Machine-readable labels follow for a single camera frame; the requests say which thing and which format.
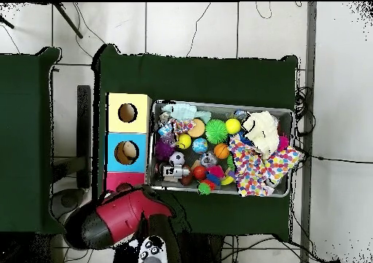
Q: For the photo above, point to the mint green waffle cloth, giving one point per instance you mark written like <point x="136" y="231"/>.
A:
<point x="182" y="111"/>

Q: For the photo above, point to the orange toy basketball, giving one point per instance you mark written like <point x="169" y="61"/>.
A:
<point x="221" y="151"/>

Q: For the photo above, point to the multicolour spiky caterpillar toy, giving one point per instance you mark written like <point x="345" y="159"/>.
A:
<point x="214" y="172"/>

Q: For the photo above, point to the cream waffle cloth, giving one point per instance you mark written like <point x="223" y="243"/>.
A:
<point x="260" y="132"/>

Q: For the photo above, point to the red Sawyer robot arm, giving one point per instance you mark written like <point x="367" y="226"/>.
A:
<point x="125" y="216"/>

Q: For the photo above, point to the shallow clear mesh bin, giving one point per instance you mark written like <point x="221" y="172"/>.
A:
<point x="221" y="111"/>

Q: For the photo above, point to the wooden box with three holes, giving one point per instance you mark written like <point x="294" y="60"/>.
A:
<point x="128" y="129"/>

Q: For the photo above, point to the blue globe ball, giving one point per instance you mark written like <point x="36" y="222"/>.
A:
<point x="200" y="145"/>

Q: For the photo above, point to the small toy soccer ball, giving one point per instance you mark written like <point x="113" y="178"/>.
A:
<point x="177" y="158"/>

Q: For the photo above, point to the green spiky puffer ball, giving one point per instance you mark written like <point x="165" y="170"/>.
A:
<point x="216" y="131"/>

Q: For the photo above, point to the silver plastic toy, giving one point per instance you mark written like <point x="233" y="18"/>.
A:
<point x="174" y="172"/>

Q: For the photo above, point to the yellow tennis ball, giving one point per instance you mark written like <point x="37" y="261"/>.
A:
<point x="233" y="126"/>

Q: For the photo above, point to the green cloth side table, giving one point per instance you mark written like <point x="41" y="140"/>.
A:
<point x="20" y="143"/>

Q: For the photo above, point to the black tripod leg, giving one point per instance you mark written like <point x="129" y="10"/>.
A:
<point x="7" y="22"/>
<point x="68" y="20"/>

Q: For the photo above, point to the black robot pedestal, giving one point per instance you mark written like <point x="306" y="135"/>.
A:
<point x="204" y="251"/>

